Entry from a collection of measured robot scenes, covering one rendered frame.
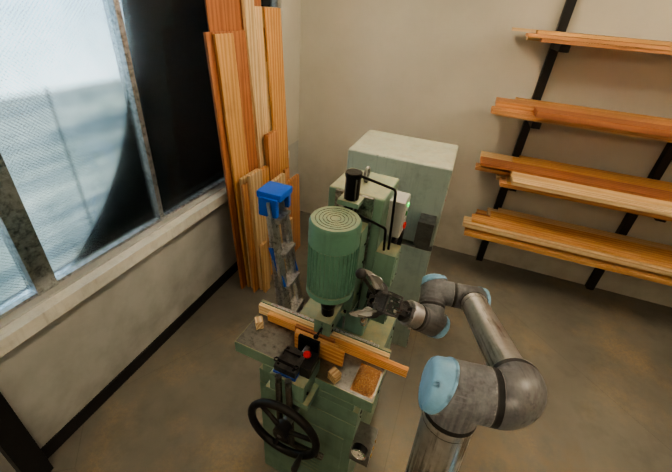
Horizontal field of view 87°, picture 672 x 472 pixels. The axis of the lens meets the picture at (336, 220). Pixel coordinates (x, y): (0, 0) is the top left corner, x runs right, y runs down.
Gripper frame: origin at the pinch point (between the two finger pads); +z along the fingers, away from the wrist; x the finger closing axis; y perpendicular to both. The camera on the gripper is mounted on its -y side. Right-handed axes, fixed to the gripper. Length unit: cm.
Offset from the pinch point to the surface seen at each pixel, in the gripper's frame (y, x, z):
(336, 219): -0.4, -18.7, 15.0
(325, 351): -26.8, 23.2, -11.1
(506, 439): -53, 38, -156
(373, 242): -14.1, -21.2, -8.1
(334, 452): -43, 62, -40
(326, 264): -3.5, -4.4, 11.3
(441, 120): -130, -183, -95
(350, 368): -23.4, 25.7, -22.1
